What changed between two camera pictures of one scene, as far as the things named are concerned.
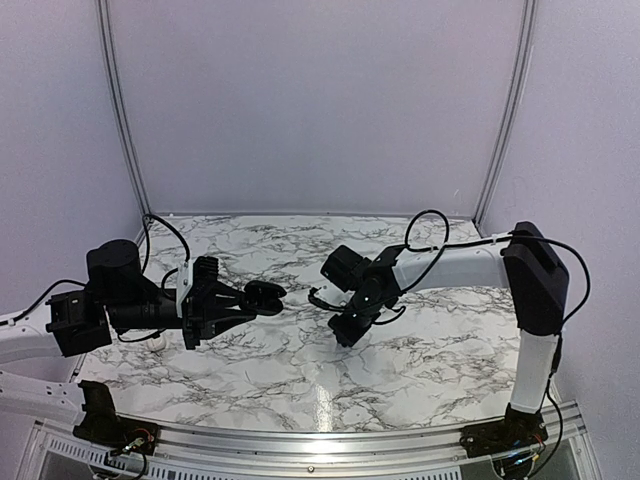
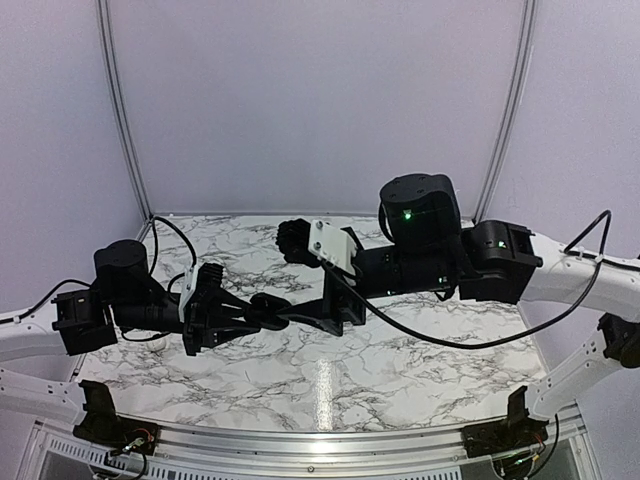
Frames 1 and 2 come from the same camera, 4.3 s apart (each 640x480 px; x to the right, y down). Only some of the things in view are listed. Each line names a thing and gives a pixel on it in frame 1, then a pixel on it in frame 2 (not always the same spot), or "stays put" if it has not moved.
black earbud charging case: (263, 298) to (262, 312)
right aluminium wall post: (522, 70) stays put
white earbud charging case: (155, 344) stays put
